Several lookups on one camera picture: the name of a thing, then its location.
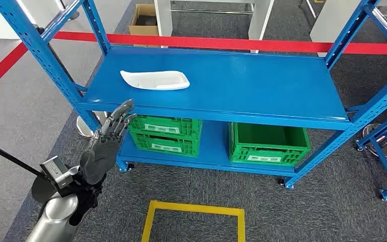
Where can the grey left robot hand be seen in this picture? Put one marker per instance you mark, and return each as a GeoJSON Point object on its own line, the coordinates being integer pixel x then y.
{"type": "Point", "coordinates": [100, 157]}

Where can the white plastic part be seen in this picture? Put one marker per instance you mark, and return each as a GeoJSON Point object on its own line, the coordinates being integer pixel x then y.
{"type": "Point", "coordinates": [153, 81]}

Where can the blue metal shelf rack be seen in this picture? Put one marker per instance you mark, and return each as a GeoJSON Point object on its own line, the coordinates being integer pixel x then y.
{"type": "Point", "coordinates": [213, 83]}

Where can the steel barrier stanchion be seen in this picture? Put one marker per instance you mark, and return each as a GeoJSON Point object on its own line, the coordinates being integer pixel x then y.
{"type": "Point", "coordinates": [385, 155]}
{"type": "Point", "coordinates": [74, 15]}
{"type": "Point", "coordinates": [86, 128]}

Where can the red barrier belt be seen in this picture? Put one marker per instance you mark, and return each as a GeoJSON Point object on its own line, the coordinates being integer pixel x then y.
{"type": "Point", "coordinates": [213, 43]}
{"type": "Point", "coordinates": [0, 70]}

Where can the open cardboard box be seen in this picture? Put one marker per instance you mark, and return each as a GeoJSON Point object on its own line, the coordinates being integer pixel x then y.
{"type": "Point", "coordinates": [143, 30]}

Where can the white bench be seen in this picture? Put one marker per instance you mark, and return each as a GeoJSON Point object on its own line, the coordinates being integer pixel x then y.
{"type": "Point", "coordinates": [163, 20]}

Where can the white cabinet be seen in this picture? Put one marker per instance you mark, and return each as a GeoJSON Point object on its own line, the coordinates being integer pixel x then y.
{"type": "Point", "coordinates": [330, 20]}

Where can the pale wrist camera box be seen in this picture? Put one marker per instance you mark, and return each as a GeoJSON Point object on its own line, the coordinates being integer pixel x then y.
{"type": "Point", "coordinates": [55, 170]}

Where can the steel tube frame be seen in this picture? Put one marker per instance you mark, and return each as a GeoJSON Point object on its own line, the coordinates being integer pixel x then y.
{"type": "Point", "coordinates": [308, 8]}

